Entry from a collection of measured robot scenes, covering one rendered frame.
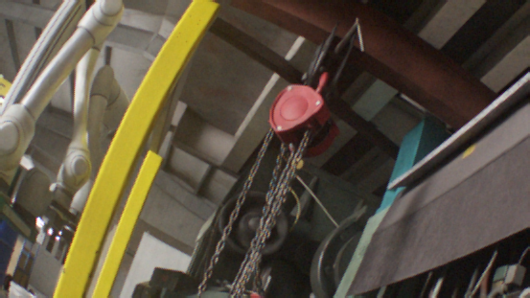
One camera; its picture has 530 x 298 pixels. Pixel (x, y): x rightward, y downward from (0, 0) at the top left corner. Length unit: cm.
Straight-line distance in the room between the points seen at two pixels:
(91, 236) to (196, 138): 213
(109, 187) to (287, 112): 56
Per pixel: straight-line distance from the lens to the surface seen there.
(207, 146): 380
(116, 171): 183
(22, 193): 244
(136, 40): 1057
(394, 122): 284
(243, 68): 314
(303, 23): 193
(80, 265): 177
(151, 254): 777
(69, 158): 185
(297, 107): 175
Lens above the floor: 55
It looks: 24 degrees up
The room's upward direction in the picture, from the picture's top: 24 degrees clockwise
